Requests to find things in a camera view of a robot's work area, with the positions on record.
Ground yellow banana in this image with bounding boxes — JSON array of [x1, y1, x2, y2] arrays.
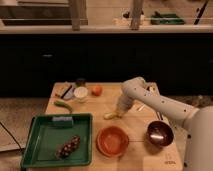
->
[[104, 112, 119, 120]]

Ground blue green sponge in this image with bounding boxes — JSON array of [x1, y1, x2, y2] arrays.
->
[[52, 116, 74, 128]]

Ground green plastic tray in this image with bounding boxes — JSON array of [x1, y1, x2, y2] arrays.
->
[[21, 113, 93, 168]]

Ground dark small jar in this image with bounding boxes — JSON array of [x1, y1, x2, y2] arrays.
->
[[75, 78, 86, 87]]

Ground black cable on floor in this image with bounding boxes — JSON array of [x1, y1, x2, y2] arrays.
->
[[0, 121, 26, 155]]

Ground green object on shelf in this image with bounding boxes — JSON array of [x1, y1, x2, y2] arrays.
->
[[151, 11, 185, 25]]

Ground dark purple bowl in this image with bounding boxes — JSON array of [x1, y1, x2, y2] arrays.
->
[[146, 121, 174, 147]]

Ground red bowl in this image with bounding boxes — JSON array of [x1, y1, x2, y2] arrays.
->
[[96, 126, 129, 157]]

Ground bunch of dark grapes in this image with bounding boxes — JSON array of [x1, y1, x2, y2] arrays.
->
[[55, 135, 80, 159]]

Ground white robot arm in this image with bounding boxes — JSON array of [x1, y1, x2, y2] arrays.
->
[[116, 77, 213, 171]]

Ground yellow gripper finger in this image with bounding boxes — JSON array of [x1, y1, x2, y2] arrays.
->
[[115, 110, 124, 118]]

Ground white cup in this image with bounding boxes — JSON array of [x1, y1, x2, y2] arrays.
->
[[74, 87, 88, 102]]

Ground green chili pepper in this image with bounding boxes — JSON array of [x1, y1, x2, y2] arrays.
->
[[54, 101, 73, 113]]

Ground orange tomato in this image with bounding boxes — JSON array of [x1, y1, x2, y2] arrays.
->
[[92, 85, 102, 96]]

